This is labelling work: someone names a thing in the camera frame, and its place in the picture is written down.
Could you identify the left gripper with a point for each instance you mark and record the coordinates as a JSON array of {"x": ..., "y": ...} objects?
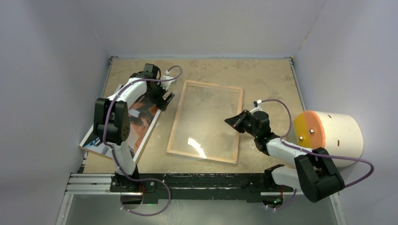
[{"x": 158, "y": 101}]

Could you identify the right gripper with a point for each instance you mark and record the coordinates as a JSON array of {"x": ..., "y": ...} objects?
[{"x": 236, "y": 121}]

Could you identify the glossy photo print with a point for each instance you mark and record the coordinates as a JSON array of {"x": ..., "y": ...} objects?
[{"x": 141, "y": 116}]

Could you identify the clear acrylic sheet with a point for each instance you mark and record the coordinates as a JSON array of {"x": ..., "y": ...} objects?
[{"x": 205, "y": 121}]

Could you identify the wooden picture frame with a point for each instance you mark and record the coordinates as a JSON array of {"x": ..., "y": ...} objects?
[{"x": 174, "y": 133}]

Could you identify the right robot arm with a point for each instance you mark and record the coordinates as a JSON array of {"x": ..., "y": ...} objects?
[{"x": 314, "y": 172}]

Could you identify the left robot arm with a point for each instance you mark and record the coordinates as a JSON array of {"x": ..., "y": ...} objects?
[{"x": 111, "y": 121}]

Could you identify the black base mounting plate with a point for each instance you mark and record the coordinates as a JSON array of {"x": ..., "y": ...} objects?
[{"x": 249, "y": 187}]

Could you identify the white cylinder with orange face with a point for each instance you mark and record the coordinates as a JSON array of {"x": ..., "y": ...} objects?
[{"x": 338, "y": 133}]

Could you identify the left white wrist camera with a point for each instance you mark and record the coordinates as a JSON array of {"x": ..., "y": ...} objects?
[{"x": 166, "y": 80}]

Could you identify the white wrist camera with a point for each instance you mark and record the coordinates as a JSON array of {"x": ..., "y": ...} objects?
[
  {"x": 257, "y": 106},
  {"x": 166, "y": 80}
]

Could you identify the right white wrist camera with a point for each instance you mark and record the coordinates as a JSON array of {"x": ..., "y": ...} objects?
[{"x": 257, "y": 106}]

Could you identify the aluminium rail frame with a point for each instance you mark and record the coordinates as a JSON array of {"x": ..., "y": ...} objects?
[{"x": 88, "y": 201}]

